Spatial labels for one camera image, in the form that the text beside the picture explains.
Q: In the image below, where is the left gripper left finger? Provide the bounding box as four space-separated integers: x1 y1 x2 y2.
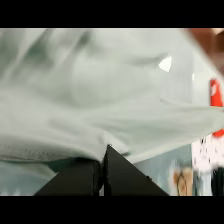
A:
34 157 103 197

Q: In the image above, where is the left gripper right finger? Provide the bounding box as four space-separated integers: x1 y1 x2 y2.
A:
102 144 169 197

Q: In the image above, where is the pale green shirt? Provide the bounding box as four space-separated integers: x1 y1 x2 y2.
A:
0 28 224 181

